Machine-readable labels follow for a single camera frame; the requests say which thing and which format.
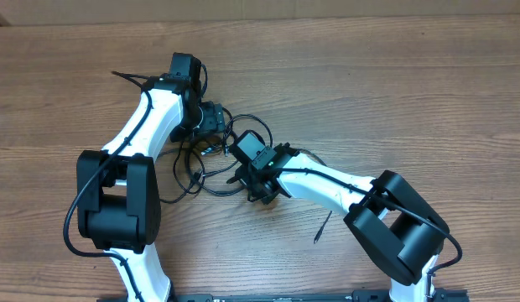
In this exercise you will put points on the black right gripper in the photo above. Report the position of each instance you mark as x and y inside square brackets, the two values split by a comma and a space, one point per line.
[245, 175]

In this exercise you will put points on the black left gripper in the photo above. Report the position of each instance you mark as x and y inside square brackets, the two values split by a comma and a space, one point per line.
[214, 117]

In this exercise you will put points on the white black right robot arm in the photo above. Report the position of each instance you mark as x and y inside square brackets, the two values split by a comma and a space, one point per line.
[399, 231]

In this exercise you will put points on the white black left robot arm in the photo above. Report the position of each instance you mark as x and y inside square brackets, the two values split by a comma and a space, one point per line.
[117, 204]

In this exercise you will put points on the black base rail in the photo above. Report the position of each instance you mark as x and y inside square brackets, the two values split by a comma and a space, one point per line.
[364, 295]

